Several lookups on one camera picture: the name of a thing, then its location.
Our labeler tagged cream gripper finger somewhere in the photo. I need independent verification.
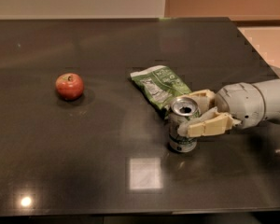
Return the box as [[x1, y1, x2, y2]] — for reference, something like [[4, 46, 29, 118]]
[[184, 90, 215, 114], [177, 107, 242, 138]]

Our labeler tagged green white 7up can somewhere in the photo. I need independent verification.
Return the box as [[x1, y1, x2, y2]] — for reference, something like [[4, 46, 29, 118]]
[[168, 97, 200, 153]]

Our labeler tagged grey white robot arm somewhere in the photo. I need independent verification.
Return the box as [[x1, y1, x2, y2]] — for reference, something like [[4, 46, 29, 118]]
[[177, 78, 280, 138]]

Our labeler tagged green chip bag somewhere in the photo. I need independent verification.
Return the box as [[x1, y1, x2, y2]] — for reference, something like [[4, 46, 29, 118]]
[[130, 65, 191, 119]]

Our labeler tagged red apple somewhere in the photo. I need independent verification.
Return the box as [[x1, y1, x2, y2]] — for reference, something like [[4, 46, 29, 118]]
[[55, 73, 84, 100]]

